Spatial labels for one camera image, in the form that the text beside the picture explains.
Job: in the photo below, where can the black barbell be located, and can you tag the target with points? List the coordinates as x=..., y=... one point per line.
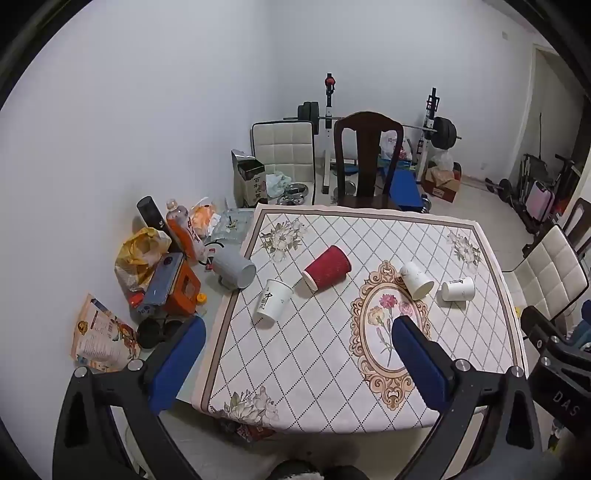
x=445, y=133

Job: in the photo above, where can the white plastic bag red print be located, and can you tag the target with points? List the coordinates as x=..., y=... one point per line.
x=392, y=145

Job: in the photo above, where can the floral printed table mat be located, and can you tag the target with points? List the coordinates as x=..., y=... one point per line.
x=323, y=369

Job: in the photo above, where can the black cylinder bottle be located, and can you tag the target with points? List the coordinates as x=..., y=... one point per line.
x=150, y=212

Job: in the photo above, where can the cardboard box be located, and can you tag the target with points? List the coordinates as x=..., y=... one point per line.
x=443, y=189

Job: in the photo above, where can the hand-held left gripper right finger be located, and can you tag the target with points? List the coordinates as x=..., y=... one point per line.
x=420, y=364

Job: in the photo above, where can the clear plastic packaging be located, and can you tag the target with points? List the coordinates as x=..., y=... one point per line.
x=233, y=224

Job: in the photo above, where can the green and gold tea box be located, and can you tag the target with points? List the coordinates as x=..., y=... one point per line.
x=251, y=184

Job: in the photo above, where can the red packet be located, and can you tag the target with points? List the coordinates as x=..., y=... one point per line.
x=251, y=431

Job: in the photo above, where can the yellow plastic bag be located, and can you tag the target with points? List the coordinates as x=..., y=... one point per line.
x=138, y=254

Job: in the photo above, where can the blue phone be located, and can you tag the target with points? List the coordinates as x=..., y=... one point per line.
x=164, y=277

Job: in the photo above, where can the orange drink bottle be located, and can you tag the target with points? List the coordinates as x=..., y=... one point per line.
x=182, y=230

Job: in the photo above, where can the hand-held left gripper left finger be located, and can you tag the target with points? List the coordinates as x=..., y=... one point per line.
x=178, y=369

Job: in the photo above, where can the black dumbbell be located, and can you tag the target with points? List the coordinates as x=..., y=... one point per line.
x=501, y=188

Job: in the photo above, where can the grey cup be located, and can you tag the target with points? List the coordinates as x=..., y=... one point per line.
x=231, y=266

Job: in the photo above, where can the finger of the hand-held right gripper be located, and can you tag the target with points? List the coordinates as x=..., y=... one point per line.
x=542, y=325

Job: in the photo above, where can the steel bowl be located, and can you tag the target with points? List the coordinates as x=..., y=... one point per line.
x=351, y=188
x=298, y=189
x=290, y=200

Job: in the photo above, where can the white cup with black print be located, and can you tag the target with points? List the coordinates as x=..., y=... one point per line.
x=272, y=304

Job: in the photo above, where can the blue weight bench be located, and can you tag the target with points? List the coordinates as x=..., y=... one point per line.
x=406, y=189

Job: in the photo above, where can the white cup with small print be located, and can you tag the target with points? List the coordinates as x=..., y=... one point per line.
x=459, y=289

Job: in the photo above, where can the colourful leaflet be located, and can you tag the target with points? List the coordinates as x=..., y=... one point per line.
x=99, y=339

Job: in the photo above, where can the clear bag of oranges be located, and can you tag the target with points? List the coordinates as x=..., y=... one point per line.
x=203, y=219

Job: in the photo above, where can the orange box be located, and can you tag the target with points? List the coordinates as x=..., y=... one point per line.
x=184, y=291

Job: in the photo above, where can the pink suitcase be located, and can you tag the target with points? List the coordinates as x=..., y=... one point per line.
x=540, y=198

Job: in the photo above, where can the dark wooden chair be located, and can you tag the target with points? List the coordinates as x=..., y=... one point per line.
x=579, y=219
x=368, y=138

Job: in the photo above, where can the red ribbed paper cup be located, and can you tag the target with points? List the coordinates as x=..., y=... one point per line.
x=325, y=268

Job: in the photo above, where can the clear plastic bag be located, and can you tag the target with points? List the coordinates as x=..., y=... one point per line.
x=442, y=160

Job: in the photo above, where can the white padded chair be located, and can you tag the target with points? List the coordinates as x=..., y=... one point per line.
x=549, y=267
x=281, y=147

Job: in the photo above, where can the white speckled paper cup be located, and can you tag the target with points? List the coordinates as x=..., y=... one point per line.
x=415, y=279

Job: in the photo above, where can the pale green cloth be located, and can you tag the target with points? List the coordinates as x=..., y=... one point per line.
x=278, y=182

